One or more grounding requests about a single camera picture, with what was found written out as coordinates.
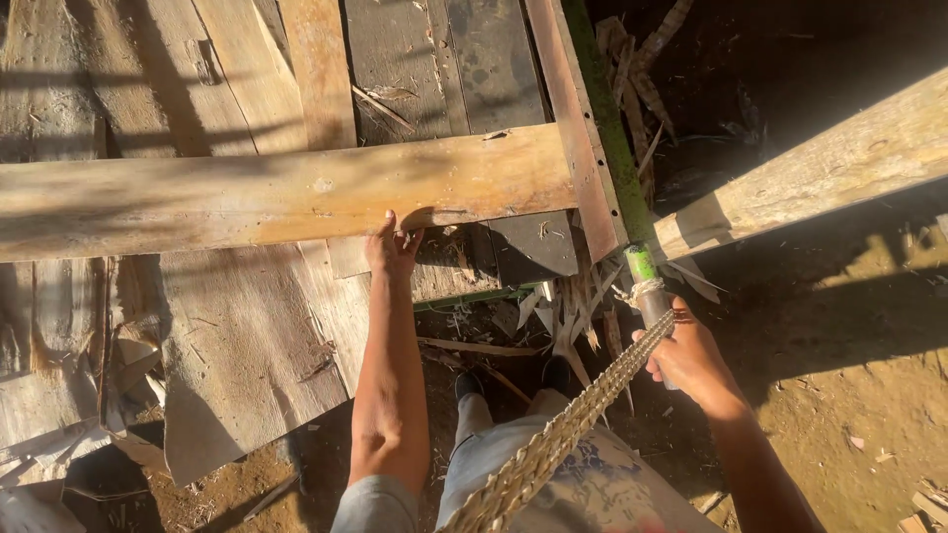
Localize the slanted wooden beam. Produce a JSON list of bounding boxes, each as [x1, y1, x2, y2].
[[650, 67, 948, 264]]

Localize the person's left hand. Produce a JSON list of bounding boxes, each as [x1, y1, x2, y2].
[[364, 209, 425, 283]]

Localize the pile of wooden boards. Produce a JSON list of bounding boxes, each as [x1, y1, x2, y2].
[[0, 0, 580, 490]]

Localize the heap of bamboo scraps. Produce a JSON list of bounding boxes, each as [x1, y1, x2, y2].
[[416, 222, 728, 416]]

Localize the person's right hand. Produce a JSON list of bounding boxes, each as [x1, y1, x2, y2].
[[631, 295, 730, 410]]

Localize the braided straw rope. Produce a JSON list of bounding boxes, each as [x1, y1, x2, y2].
[[438, 309, 676, 533]]

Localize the green handled metal tool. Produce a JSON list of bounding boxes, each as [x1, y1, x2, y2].
[[624, 243, 681, 392]]

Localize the person's black right shoe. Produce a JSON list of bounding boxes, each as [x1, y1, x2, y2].
[[541, 355, 573, 393]]

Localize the green bamboo pole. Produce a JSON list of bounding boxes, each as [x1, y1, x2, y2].
[[560, 0, 659, 249]]

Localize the long horizontal wooden beam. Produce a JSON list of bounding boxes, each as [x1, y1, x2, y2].
[[0, 122, 579, 264]]

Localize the person's grey trousers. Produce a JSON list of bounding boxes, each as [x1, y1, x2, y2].
[[435, 388, 593, 530]]

